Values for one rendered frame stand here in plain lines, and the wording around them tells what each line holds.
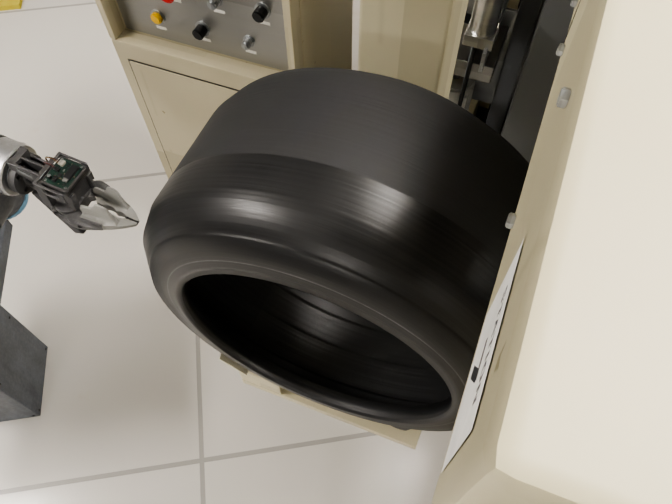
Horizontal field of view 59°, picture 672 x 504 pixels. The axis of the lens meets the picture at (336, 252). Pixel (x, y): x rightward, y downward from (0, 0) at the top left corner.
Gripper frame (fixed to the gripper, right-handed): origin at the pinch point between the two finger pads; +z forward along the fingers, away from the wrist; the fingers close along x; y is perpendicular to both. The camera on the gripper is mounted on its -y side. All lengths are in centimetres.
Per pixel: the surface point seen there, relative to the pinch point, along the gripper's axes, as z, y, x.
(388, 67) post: 31.4, 24.8, 27.8
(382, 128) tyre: 36, 37, 6
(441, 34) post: 37, 34, 28
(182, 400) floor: -5, -116, -2
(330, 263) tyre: 37, 34, -11
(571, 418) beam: 49, 71, -32
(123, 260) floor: -53, -122, 37
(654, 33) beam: 50, 71, -13
